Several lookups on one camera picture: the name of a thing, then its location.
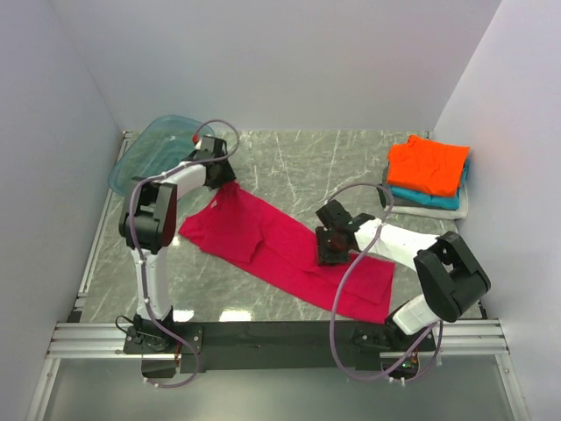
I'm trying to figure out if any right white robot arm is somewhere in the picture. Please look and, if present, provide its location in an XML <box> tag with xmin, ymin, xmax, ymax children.
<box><xmin>316</xmin><ymin>200</ymin><xmax>491</xmax><ymax>352</ymax></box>

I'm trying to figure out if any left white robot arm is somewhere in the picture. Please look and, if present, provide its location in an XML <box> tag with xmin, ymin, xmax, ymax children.
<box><xmin>118</xmin><ymin>134</ymin><xmax>236</xmax><ymax>354</ymax></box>

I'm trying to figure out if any teal plastic bin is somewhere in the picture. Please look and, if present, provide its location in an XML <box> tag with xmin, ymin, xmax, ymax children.
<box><xmin>109</xmin><ymin>115</ymin><xmax>202</xmax><ymax>196</ymax></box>

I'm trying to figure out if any grey folded t-shirt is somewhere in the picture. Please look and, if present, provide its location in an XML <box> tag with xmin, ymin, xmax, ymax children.
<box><xmin>376</xmin><ymin>164</ymin><xmax>422</xmax><ymax>211</ymax></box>

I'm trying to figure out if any teal folded t-shirt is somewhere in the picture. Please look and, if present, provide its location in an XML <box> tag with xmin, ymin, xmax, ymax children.
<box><xmin>388</xmin><ymin>159</ymin><xmax>470</xmax><ymax>211</ymax></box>

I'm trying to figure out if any orange folded t-shirt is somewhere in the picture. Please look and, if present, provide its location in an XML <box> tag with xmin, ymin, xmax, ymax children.
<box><xmin>387</xmin><ymin>135</ymin><xmax>470</xmax><ymax>197</ymax></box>

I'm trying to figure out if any white folded t-shirt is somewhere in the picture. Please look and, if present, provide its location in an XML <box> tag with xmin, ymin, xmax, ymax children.
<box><xmin>391</xmin><ymin>197</ymin><xmax>469</xmax><ymax>220</ymax></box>

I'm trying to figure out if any black base beam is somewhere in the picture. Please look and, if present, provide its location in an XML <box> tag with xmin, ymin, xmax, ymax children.
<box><xmin>124</xmin><ymin>320</ymin><xmax>436</xmax><ymax>374</ymax></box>

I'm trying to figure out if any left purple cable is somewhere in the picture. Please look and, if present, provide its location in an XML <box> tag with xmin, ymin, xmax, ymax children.
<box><xmin>129</xmin><ymin>118</ymin><xmax>241</xmax><ymax>390</ymax></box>

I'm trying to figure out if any aluminium rail frame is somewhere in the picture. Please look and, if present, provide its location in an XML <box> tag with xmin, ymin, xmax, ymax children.
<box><xmin>28</xmin><ymin>131</ymin><xmax>529</xmax><ymax>420</ymax></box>

